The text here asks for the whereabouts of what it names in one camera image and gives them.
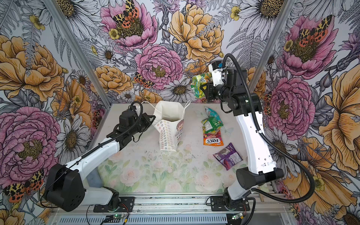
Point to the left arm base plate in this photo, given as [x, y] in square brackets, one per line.
[119, 204]

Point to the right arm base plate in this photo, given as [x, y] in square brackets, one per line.
[224, 203]

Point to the purple snack packet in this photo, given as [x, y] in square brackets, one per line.
[228, 157]

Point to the white vented cable duct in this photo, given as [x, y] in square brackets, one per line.
[170, 219]

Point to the pink yellow Fox's candy bag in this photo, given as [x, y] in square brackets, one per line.
[213, 138]

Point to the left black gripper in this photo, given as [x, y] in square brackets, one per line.
[146, 117]

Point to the teal snack packet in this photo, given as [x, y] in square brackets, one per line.
[211, 113]

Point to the dark green snack packet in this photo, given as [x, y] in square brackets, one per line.
[211, 125]

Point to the white printed paper bag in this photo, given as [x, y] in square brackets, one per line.
[169, 122]

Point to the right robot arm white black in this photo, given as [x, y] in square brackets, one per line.
[228, 85]

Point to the yellow green Fox's candy bag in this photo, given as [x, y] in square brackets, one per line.
[198, 81]

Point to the aluminium frame rail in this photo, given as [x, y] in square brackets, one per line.
[169, 204]

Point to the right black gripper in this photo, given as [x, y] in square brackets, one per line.
[209, 87]

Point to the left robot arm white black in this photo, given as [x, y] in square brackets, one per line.
[65, 188]

